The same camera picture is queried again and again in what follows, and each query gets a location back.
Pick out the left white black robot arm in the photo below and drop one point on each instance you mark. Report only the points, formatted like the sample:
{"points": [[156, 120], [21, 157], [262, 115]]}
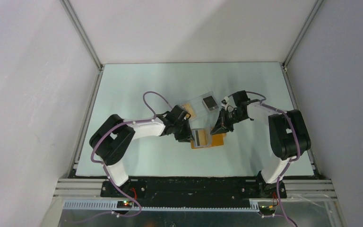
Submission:
{"points": [[111, 141]]}

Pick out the orange leather card holder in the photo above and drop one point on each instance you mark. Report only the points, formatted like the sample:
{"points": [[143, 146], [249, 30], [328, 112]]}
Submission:
{"points": [[213, 140]]}

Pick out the aluminium frame rail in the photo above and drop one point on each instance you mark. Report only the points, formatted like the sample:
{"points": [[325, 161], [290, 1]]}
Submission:
{"points": [[285, 66], [88, 46]]}

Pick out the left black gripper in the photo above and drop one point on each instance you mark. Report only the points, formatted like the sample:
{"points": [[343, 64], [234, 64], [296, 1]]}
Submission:
{"points": [[186, 136]]}

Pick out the left controller circuit board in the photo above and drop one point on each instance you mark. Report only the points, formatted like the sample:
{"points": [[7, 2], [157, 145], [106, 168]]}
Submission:
{"points": [[123, 204]]}

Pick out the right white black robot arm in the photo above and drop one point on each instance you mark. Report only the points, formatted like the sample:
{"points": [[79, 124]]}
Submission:
{"points": [[289, 137]]}

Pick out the left aluminium frame rail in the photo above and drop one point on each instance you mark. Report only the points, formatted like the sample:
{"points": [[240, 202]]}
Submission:
{"points": [[88, 46]]}

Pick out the black credit card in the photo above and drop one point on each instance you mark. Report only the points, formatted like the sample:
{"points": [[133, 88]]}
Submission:
{"points": [[210, 103]]}

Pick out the clear plastic card tray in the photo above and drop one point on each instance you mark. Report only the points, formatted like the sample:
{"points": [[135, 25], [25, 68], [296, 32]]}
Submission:
{"points": [[198, 106]]}

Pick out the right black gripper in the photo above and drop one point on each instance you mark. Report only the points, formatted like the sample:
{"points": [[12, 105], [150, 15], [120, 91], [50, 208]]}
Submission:
{"points": [[222, 126]]}

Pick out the grey slotted cable duct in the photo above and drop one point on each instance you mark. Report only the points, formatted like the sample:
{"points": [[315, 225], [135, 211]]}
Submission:
{"points": [[109, 205]]}

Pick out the right aluminium frame rail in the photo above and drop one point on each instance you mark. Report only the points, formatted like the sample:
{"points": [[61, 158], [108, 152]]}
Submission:
{"points": [[285, 66]]}

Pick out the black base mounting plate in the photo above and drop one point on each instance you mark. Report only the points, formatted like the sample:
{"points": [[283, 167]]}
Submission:
{"points": [[198, 192]]}

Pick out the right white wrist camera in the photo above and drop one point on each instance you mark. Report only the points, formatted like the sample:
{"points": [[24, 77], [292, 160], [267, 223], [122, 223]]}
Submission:
{"points": [[225, 102]]}

